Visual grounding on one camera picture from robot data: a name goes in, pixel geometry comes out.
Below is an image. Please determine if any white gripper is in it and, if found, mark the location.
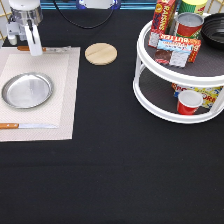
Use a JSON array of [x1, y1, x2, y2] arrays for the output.
[[6, 14, 43, 56]]

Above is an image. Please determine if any fork with wooden handle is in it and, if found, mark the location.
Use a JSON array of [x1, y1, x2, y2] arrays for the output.
[[17, 46, 71, 52]]

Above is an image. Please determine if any round silver metal plate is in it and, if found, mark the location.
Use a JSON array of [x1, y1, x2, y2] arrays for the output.
[[1, 72, 54, 109]]

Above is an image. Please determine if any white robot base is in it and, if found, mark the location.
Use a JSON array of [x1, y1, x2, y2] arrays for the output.
[[76, 0, 121, 9]]

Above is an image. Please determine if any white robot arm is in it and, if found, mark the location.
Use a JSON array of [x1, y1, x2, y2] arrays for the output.
[[6, 0, 43, 56]]

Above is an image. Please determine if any beige woven placemat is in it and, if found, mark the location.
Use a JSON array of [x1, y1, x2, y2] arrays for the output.
[[0, 47, 80, 142]]

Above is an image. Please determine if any round wooden coaster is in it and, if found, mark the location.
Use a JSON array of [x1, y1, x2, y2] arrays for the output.
[[85, 43, 117, 65]]

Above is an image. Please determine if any red raisins box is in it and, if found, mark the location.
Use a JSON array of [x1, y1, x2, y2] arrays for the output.
[[148, 0, 177, 48]]

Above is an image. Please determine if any blue and brown cookie box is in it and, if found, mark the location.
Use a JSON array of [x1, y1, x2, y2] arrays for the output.
[[154, 39, 192, 68]]

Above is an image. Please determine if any white two-tier turntable rack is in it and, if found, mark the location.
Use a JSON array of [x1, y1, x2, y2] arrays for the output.
[[133, 22, 224, 124]]

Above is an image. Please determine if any red-labelled tin can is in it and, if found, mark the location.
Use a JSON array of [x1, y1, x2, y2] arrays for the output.
[[174, 12, 204, 39]]

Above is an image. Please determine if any yellow green cylindrical canister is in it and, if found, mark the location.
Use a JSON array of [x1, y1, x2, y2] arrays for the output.
[[178, 0, 208, 15]]

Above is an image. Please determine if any red butter box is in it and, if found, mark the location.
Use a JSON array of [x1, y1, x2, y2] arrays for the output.
[[157, 34, 201, 63]]

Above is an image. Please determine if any red cup with white lid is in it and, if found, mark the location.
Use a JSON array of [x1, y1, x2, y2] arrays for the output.
[[177, 90, 203, 115]]

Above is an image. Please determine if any black bowl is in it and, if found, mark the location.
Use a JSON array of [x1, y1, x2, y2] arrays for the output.
[[201, 13, 224, 50]]

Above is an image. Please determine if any yellow popcorn box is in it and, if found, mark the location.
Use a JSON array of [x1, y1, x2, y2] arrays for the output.
[[172, 83, 223, 109]]

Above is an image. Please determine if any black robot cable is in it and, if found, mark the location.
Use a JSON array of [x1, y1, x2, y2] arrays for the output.
[[53, 0, 116, 30]]

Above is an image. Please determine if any knife with wooden handle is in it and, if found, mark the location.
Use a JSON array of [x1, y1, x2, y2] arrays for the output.
[[0, 123, 57, 129]]

